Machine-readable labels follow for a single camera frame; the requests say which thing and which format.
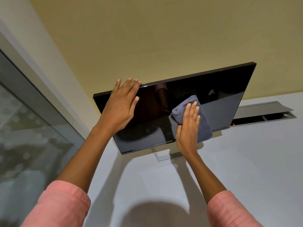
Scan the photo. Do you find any grey microfibre cleaning cloth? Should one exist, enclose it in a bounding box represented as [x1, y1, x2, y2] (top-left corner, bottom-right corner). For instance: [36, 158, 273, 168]
[170, 95, 213, 144]

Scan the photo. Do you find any black computer monitor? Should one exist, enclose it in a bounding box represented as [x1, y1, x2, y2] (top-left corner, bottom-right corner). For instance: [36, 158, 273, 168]
[93, 62, 257, 155]

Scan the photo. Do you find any person's left hand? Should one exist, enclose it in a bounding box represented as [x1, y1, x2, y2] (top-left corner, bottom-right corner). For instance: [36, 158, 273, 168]
[96, 78, 142, 139]

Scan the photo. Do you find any pink right shirt sleeve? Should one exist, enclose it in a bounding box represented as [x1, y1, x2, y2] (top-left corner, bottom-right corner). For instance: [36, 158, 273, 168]
[207, 190, 264, 227]

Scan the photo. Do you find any person's left forearm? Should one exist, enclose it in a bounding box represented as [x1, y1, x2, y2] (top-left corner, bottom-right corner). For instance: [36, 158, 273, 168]
[56, 124, 115, 194]

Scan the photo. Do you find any grey desk cable tray flap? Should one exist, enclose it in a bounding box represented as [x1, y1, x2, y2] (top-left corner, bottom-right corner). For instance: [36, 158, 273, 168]
[232, 101, 297, 127]

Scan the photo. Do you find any person's right forearm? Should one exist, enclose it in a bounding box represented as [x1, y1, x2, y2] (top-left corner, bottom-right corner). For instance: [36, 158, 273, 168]
[181, 149, 228, 204]

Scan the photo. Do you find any glass window with grey frame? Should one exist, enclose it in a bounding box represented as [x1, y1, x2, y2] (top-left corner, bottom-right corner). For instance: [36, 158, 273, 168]
[0, 33, 86, 227]

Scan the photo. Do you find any person's right hand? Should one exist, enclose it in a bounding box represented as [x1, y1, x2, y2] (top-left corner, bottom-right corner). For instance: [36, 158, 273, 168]
[176, 101, 202, 155]

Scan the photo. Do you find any pink left shirt sleeve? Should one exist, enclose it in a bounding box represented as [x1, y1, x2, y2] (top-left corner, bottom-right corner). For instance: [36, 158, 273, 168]
[21, 180, 91, 227]

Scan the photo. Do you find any silver monitor stand base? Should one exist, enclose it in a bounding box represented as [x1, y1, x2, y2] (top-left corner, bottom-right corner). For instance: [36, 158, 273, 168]
[153, 142, 204, 162]

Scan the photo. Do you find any pink shirt sleeve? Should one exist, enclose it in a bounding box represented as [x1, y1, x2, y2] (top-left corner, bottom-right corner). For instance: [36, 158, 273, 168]
[207, 190, 264, 227]
[21, 180, 91, 227]

